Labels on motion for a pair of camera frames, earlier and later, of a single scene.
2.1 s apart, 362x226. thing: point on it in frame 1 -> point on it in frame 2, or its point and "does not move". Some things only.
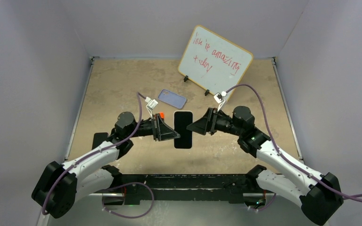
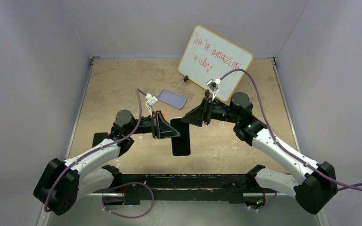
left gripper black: [160, 131] does not move
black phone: [98, 138] does not move
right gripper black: [207, 123] -> [195, 117]
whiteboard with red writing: [212, 63] does not move
